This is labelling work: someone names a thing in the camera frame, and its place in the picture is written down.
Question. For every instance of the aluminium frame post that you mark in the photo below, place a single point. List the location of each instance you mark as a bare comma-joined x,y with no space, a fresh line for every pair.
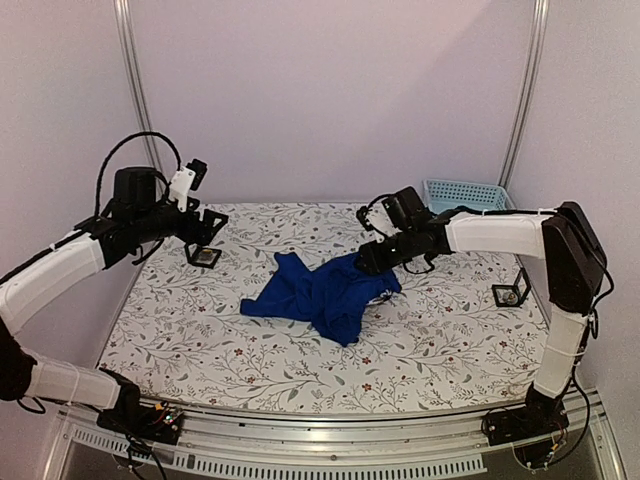
126,34
525,99

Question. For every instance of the right aluminium frame post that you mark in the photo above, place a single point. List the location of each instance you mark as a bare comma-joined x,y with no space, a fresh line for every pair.
525,99

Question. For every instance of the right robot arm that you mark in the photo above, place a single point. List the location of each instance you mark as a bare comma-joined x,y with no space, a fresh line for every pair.
576,268

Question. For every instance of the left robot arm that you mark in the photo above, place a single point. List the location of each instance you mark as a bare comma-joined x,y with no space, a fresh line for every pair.
32,286

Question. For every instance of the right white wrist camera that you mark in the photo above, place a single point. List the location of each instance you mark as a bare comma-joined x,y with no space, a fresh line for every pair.
375,220

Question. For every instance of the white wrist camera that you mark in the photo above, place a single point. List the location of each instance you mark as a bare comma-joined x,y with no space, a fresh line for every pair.
375,220
185,180

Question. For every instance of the floral patterned tablecloth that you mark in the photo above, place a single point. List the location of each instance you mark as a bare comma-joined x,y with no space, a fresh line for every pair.
441,343

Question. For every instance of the light blue plastic basket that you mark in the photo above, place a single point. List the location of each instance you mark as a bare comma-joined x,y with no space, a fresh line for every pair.
441,195

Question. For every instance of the black brooch box yellow brooch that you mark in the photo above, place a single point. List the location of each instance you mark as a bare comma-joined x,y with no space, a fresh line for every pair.
202,256

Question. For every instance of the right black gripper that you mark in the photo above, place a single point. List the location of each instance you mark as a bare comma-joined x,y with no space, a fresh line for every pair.
377,262

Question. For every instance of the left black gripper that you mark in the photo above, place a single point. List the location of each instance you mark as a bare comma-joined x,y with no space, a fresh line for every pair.
206,234

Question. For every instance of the blue printed t-shirt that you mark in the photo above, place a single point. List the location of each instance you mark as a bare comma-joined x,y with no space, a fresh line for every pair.
332,298

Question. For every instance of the black brooch box silver brooch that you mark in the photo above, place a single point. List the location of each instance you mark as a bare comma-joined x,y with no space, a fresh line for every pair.
512,295

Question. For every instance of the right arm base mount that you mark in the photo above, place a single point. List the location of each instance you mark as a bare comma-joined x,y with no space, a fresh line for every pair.
536,433

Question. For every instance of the left aluminium frame post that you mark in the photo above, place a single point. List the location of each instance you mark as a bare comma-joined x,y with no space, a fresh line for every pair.
126,34

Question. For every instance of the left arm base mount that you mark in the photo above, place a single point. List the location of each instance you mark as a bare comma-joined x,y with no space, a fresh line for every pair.
160,423

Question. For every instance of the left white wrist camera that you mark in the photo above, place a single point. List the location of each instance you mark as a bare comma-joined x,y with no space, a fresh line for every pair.
185,180

